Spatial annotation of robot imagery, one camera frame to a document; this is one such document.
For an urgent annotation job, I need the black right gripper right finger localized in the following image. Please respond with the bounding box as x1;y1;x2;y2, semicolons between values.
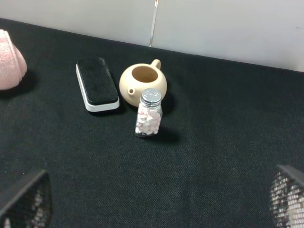
270;165;304;228

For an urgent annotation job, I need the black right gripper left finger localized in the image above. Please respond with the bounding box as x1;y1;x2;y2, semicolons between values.
0;170;53;228

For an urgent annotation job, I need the black table cloth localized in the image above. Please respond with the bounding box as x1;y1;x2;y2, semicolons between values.
0;19;304;228

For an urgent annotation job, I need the black white board eraser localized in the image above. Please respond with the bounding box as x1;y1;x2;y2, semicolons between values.
76;57;120;113

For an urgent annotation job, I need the pink rolled towel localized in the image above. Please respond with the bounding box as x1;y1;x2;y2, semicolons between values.
0;29;27;90

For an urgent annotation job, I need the glass bottle of pink candies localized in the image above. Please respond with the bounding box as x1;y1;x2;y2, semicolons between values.
135;88;162;137

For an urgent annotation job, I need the beige clay teapot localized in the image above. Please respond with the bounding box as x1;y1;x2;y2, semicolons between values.
119;59;167;107

